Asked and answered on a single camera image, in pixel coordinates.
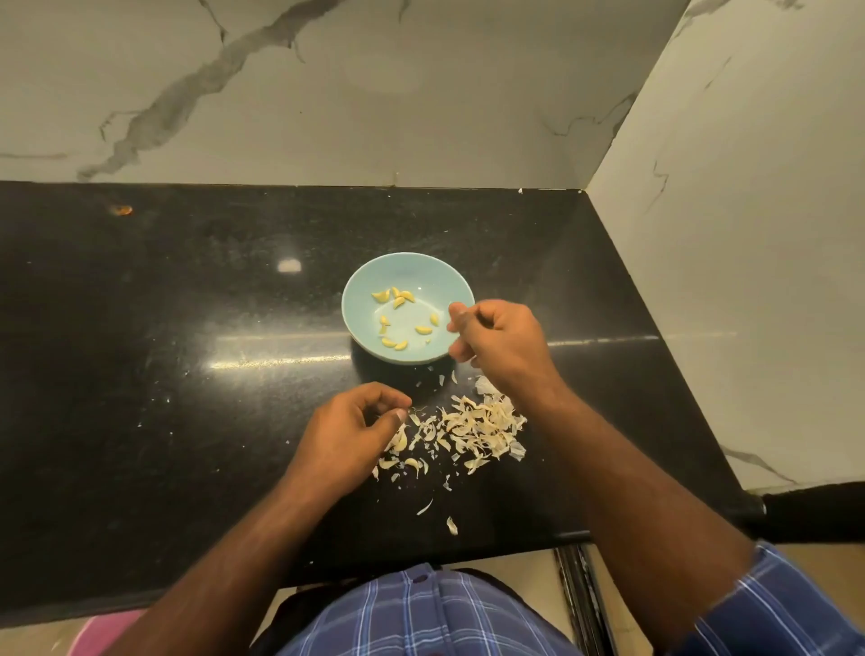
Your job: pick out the person's left hand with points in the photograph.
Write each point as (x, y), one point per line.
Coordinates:
(341, 443)

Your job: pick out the person's right hand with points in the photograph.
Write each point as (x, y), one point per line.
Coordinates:
(511, 349)

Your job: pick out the garlic peel scrap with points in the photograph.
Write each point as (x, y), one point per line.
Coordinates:
(452, 525)
(480, 426)

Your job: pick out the light blue bowl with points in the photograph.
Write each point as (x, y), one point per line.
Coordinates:
(412, 349)

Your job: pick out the cluster of peeled garlic cloves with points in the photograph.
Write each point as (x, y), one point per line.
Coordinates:
(400, 296)

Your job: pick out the person's right forearm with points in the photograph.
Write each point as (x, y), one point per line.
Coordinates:
(642, 507)

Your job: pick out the person's left forearm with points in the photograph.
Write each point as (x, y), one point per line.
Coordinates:
(210, 588)

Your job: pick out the blue plaid shirt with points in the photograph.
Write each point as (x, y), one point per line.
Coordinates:
(446, 622)

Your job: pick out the black cabinet trim strip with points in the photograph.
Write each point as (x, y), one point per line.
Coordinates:
(581, 602)

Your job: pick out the pink plastic bucket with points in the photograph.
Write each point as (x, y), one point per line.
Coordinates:
(106, 633)

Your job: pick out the small orange scrap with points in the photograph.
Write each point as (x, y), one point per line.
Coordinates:
(122, 210)

